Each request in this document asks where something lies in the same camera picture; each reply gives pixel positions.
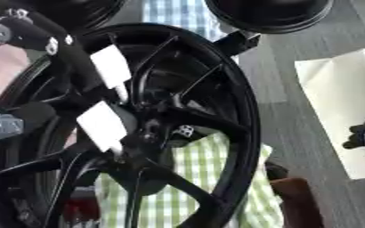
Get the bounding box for black wheel stand bracket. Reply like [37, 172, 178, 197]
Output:
[212, 29, 263, 56]

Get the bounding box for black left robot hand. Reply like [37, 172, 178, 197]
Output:
[0, 2, 119, 133]

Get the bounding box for red object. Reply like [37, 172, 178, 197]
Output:
[61, 188, 103, 224]

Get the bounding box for black spoked wheel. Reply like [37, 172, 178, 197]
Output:
[0, 22, 264, 228]

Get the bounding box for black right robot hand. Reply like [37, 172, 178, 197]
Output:
[341, 117, 365, 185]

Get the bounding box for white paper sheet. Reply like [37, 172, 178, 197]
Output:
[293, 47, 365, 181]

